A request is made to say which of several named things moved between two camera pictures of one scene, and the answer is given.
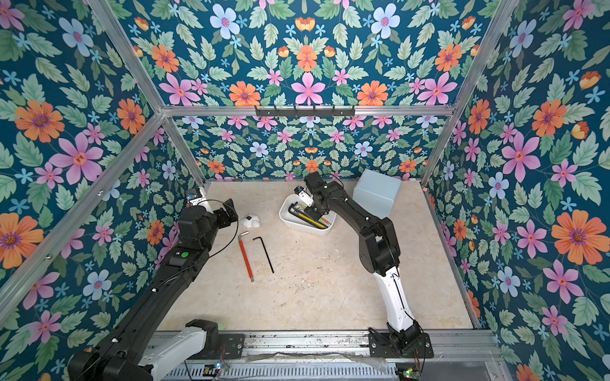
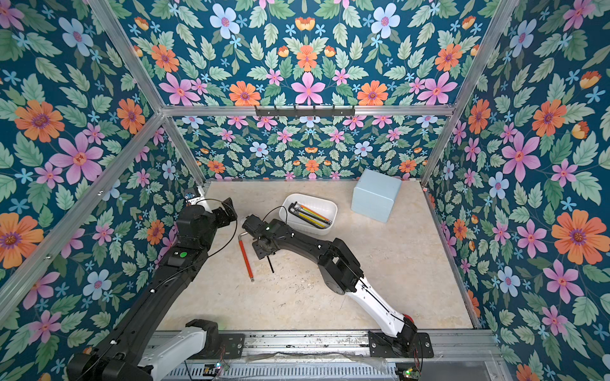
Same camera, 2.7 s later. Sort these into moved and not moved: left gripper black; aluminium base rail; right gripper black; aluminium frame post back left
Moved: right gripper black
Not moved: left gripper black; aluminium frame post back left; aluminium base rail
